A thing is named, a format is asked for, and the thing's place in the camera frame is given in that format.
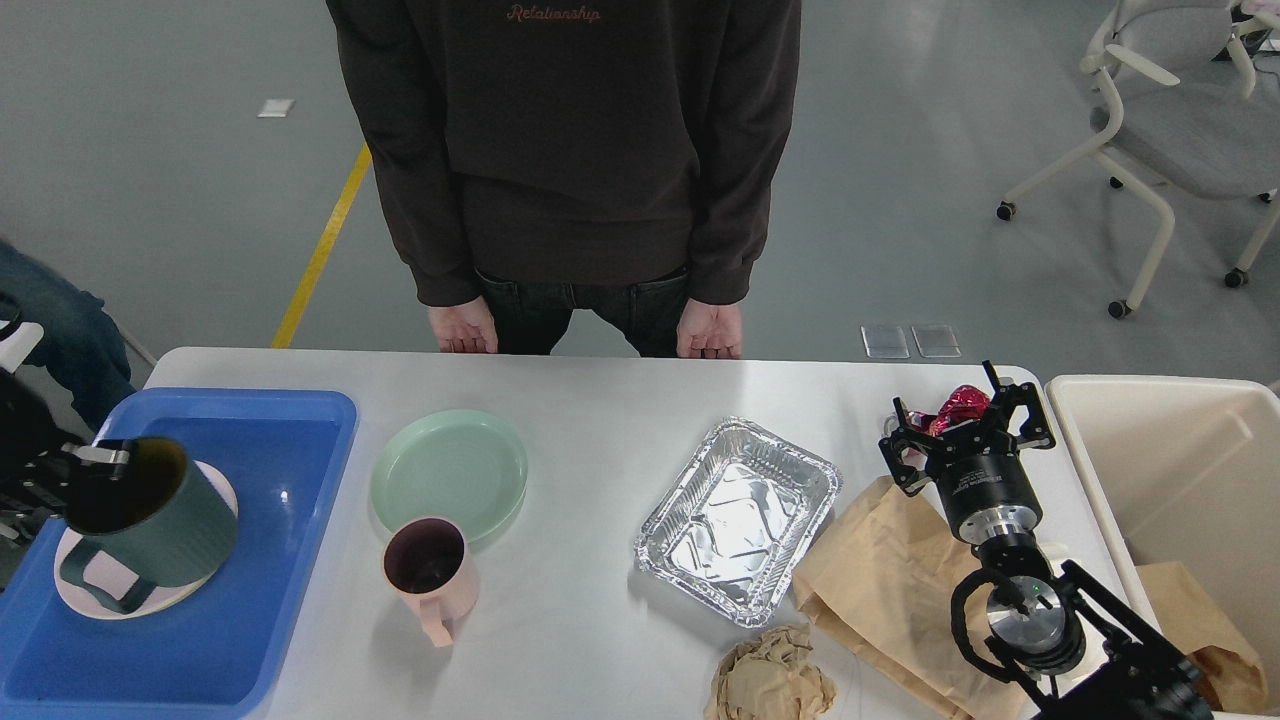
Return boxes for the standing person's right hand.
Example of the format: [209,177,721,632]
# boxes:
[428,296,499,354]

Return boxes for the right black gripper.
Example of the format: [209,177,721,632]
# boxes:
[878,360,1056,546]

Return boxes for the red foil wrapper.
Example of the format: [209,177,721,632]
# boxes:
[908,386,991,437]

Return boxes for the beige plastic bin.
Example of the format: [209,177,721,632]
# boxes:
[1046,375,1279,715]

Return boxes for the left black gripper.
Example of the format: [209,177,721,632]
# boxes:
[1,439,136,530]

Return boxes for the left floor outlet plate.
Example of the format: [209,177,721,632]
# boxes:
[860,324,911,360]

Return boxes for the white grey office chair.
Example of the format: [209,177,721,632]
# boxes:
[996,1,1277,319]

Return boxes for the aluminium foil tray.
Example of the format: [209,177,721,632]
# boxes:
[634,416,844,628]

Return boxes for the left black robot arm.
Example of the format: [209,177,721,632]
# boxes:
[1,359,138,547]

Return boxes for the standing person's left hand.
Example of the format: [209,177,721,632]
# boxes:
[676,299,744,360]

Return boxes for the right floor outlet plate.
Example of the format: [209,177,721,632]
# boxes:
[911,324,963,359]

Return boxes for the blue plastic tray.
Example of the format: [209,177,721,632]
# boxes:
[1,388,357,719]

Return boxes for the pink mug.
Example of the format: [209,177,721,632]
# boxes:
[381,516,480,647]

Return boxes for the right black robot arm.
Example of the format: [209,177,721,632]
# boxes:
[878,363,1213,719]

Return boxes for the dark green mug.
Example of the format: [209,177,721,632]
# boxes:
[58,436,238,614]

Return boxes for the standing person in black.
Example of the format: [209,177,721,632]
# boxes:
[326,1,803,357]

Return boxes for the green plate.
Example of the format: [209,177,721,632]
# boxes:
[369,409,529,544]

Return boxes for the brown paper bag in bin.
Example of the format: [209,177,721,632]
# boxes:
[1135,562,1268,715]

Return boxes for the crumpled brown paper ball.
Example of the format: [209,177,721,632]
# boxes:
[704,623,837,719]

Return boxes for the pink plate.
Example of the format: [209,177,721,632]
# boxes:
[52,452,239,620]

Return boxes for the floor outlet plate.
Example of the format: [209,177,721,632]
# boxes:
[860,324,911,360]
[911,324,963,359]

